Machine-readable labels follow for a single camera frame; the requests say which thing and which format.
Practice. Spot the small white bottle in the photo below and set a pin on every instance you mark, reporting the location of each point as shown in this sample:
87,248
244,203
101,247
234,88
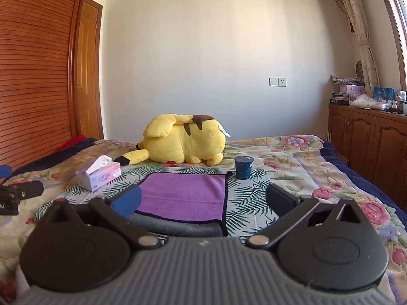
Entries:
394,104

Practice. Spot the navy blue bed cover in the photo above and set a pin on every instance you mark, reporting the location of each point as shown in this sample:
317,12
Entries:
359,178

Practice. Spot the patterned beige curtain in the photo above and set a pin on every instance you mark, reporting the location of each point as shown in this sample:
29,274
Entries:
361,31

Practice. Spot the purple towel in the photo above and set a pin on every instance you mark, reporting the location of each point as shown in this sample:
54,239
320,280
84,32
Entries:
184,193

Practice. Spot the dark grey towel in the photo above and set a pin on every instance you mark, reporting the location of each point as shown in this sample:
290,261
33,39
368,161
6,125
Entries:
178,228

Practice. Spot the white wall socket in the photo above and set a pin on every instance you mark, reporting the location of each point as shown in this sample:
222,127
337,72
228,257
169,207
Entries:
277,82

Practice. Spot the yellow plush toy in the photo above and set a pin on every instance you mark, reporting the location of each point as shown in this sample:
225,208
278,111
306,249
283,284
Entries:
178,139

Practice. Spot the stack of books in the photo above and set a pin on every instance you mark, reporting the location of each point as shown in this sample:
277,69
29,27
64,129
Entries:
339,98

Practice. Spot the blue carton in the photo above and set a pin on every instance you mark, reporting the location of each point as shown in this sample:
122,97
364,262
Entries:
384,94

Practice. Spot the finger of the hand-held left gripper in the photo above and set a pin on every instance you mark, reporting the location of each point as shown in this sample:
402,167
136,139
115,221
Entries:
4,170
27,189

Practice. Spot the pink storage box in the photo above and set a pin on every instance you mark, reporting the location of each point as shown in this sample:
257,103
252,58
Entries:
352,91

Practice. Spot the red cloth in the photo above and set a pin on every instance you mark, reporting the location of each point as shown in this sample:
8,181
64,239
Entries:
74,142

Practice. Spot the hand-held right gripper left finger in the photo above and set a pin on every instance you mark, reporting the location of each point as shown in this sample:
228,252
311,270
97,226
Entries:
127,201

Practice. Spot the wooden louvred wardrobe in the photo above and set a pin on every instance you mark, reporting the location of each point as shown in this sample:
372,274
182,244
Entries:
35,70

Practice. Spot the woven hand fan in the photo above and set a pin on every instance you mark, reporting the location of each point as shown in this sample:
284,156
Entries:
359,70

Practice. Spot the wooden window frame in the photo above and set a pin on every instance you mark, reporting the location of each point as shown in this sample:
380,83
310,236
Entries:
396,22

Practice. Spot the dark blue cup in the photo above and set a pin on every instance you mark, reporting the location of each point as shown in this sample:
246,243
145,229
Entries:
243,167

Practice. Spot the wooden cabinet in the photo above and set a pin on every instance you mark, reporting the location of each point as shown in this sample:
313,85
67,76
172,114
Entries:
365,133

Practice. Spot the wooden door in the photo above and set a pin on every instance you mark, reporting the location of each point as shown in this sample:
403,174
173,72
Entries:
89,76

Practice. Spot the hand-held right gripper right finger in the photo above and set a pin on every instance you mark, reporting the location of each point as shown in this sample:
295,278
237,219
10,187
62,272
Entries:
279,198

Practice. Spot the pink tissue box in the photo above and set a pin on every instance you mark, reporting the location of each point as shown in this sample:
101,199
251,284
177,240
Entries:
101,177

